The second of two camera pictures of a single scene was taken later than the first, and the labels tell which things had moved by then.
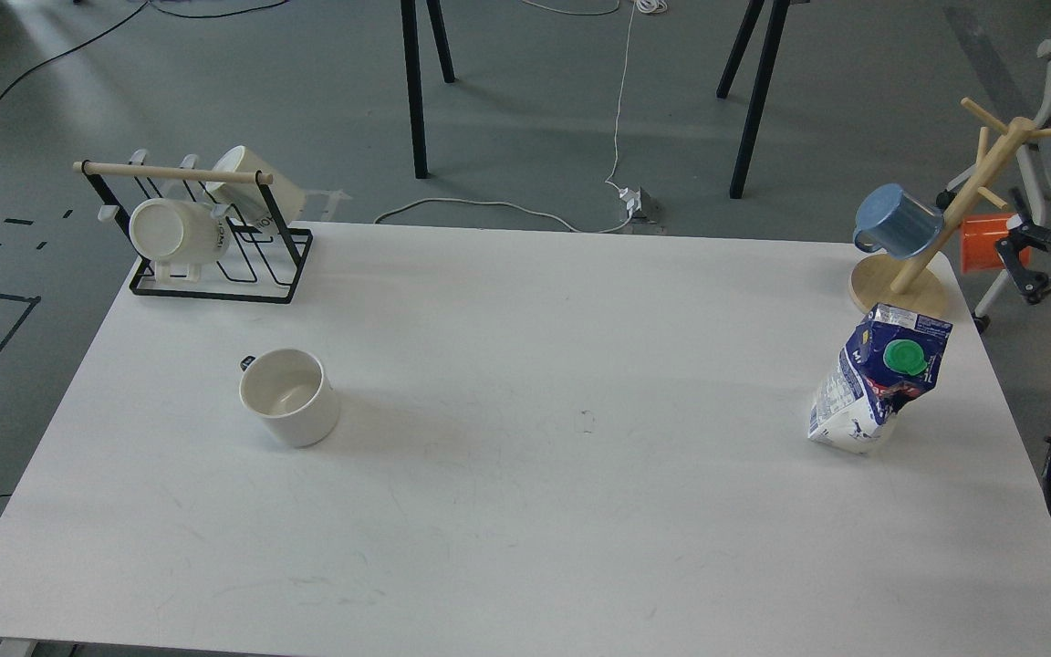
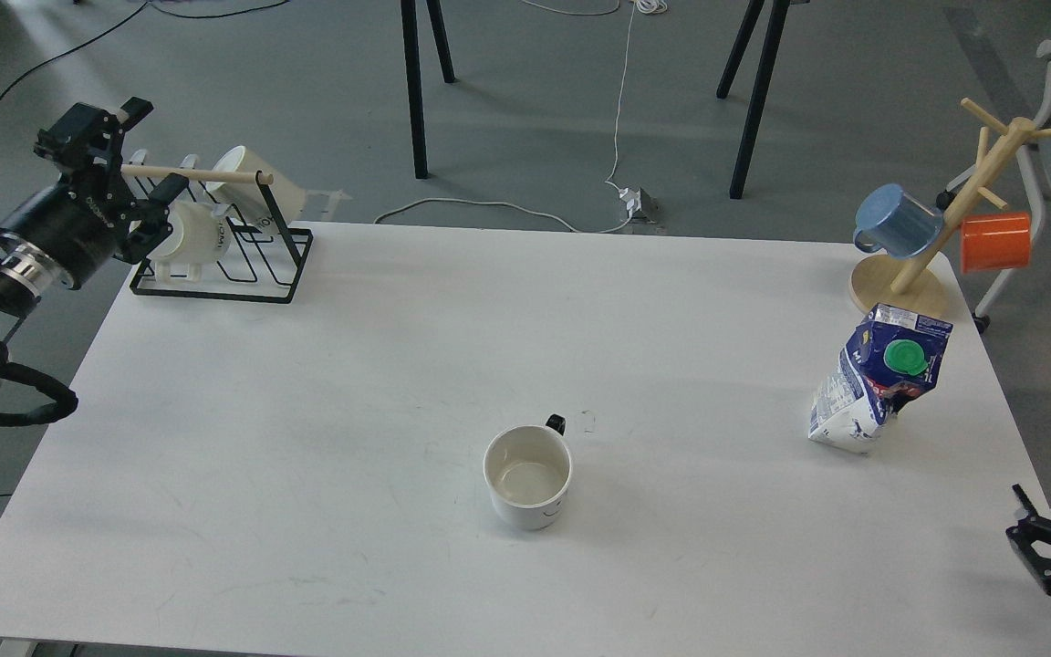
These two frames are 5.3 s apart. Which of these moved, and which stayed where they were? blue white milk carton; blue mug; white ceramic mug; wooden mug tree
Moved: white ceramic mug
Stayed: blue mug; blue white milk carton; wooden mug tree
